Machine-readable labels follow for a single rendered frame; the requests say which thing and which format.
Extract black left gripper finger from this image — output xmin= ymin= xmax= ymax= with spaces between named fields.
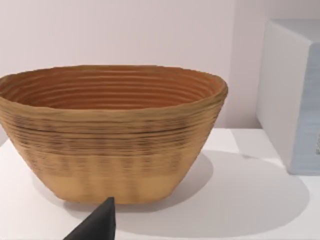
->
xmin=63 ymin=196 xmax=117 ymax=240

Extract woven wicker basket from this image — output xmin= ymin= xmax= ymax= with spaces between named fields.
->
xmin=0 ymin=64 xmax=229 ymax=206

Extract pale microwave oven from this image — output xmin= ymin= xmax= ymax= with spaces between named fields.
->
xmin=255 ymin=18 xmax=320 ymax=176

